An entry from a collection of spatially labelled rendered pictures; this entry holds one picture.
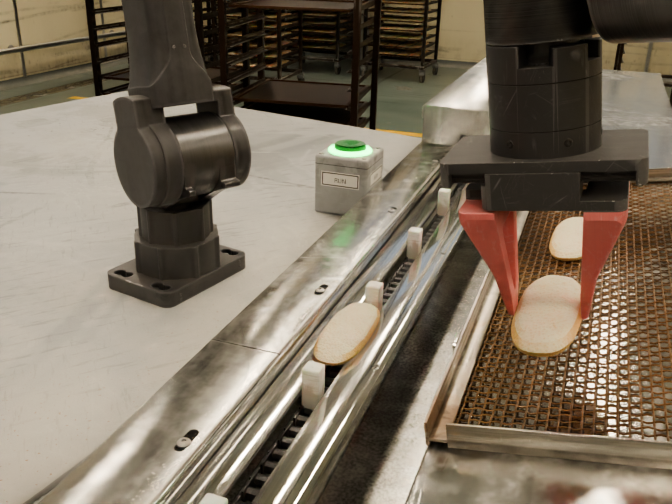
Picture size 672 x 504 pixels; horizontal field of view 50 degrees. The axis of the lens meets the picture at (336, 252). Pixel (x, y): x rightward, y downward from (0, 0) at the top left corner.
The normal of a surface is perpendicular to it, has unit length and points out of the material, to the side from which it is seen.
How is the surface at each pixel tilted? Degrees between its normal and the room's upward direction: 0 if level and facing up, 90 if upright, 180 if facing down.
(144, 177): 90
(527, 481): 10
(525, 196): 91
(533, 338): 24
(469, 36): 90
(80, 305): 0
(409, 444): 0
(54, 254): 0
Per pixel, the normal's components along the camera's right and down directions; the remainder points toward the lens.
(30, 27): 0.94, 0.15
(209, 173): 0.65, 0.45
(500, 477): -0.14, -0.93
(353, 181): -0.35, 0.36
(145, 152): -0.74, 0.25
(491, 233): -0.30, 0.68
